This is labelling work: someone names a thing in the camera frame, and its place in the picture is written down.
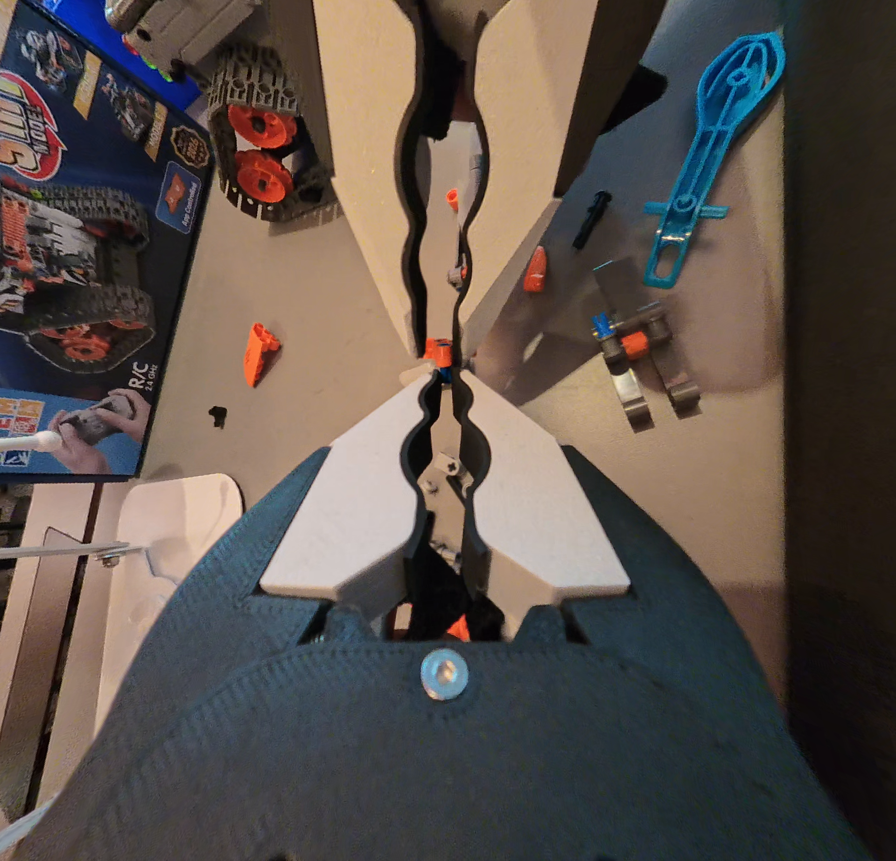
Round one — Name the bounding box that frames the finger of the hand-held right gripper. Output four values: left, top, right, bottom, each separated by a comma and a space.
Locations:
308, 0, 429, 356
454, 0, 606, 360

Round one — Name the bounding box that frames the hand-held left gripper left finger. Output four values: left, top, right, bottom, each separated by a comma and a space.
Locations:
260, 373, 443, 603

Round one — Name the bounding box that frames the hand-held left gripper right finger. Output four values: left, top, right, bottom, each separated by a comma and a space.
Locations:
455, 369, 631, 604

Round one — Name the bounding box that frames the grey white orange brick arm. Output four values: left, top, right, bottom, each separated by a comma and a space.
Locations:
445, 150, 486, 289

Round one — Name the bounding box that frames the grey orange brick claw assembly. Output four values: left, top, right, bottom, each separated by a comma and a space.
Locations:
590, 301, 702, 433

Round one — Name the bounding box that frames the grey tracked toy robot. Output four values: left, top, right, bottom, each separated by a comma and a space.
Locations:
104, 0, 335, 222

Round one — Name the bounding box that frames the black pin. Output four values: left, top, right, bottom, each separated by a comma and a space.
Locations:
572, 189, 613, 250

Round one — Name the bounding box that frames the cyan plastic brick tool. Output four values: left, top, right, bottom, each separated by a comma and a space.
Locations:
642, 30, 787, 289

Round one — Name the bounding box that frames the white book stand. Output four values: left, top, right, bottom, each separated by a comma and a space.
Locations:
0, 430, 246, 823

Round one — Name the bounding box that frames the orange wedge brick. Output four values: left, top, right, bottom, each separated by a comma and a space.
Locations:
242, 323, 281, 388

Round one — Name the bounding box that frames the blue plastic bin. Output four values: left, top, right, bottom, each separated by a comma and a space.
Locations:
38, 0, 205, 109

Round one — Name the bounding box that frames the dark blue robot kit box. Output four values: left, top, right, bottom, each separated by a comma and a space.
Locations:
0, 0, 216, 478

